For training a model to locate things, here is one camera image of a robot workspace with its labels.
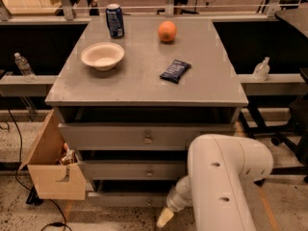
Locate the grey bottom drawer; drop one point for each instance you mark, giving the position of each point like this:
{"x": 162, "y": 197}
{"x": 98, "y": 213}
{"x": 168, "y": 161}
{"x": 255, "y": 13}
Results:
{"x": 130, "y": 193}

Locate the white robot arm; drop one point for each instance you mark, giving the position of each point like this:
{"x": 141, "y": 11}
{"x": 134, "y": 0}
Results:
{"x": 217, "y": 165}

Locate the clear sanitizer pump bottle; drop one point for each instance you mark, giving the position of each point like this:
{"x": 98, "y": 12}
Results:
{"x": 261, "y": 70}

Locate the grey drawer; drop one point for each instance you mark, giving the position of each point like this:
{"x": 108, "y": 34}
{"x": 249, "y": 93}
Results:
{"x": 133, "y": 137}
{"x": 133, "y": 170}
{"x": 130, "y": 193}

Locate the cardboard box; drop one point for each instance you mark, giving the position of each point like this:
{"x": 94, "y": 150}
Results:
{"x": 53, "y": 179}

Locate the clear water bottle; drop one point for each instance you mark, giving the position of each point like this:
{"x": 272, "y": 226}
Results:
{"x": 25, "y": 68}

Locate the black office chair base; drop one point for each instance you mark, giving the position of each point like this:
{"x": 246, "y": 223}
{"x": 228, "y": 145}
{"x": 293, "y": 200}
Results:
{"x": 294, "y": 134}

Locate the grey middle drawer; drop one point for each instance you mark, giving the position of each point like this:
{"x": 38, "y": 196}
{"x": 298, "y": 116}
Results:
{"x": 133, "y": 170}

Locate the grey drawer cabinet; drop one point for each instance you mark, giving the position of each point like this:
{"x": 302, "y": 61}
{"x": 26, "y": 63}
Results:
{"x": 209, "y": 92}

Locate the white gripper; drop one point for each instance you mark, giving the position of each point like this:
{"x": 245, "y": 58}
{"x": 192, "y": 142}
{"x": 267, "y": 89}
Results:
{"x": 174, "y": 202}

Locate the white paper bowl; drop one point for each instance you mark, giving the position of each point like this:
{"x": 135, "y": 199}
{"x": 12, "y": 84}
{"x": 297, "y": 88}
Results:
{"x": 102, "y": 56}

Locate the dark blue snack bag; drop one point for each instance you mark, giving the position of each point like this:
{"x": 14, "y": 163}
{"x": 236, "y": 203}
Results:
{"x": 175, "y": 71}

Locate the grey top drawer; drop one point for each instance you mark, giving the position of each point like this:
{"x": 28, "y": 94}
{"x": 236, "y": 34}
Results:
{"x": 133, "y": 137}

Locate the items inside cardboard box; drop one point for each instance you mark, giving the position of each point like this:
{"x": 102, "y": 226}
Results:
{"x": 67, "y": 156}

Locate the orange fruit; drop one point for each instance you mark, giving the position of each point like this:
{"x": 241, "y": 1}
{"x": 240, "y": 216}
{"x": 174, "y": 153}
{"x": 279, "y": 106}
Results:
{"x": 167, "y": 31}

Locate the blue soda can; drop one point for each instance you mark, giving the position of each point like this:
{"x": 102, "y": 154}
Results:
{"x": 114, "y": 19}

